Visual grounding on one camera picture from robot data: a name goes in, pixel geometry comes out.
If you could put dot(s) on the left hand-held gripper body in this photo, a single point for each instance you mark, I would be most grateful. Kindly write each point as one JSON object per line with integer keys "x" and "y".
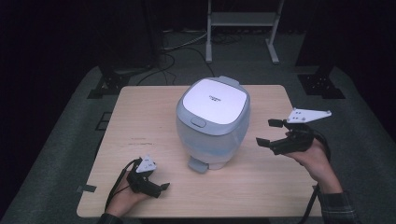
{"x": 140, "y": 182}

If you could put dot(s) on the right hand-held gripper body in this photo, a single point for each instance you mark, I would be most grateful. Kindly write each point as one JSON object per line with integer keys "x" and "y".
{"x": 295, "y": 140}

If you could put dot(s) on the white grey pedal trash bin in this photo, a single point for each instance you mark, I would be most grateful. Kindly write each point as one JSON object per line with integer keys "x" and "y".
{"x": 214, "y": 101}

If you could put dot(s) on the person's left hand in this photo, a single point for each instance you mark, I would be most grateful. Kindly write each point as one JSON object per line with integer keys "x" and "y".
{"x": 126, "y": 202}

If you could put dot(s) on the grey tape piece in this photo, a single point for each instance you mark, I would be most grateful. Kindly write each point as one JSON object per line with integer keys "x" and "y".
{"x": 87, "y": 188}

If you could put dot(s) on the black stand base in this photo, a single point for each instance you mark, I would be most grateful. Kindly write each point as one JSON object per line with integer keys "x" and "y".
{"x": 109, "y": 84}
{"x": 322, "y": 85}

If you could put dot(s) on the dark floor socket plate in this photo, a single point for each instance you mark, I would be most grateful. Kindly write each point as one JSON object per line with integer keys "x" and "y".
{"x": 104, "y": 121}

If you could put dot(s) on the white metal stand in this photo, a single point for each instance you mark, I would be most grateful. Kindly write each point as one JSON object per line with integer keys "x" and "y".
{"x": 243, "y": 18}

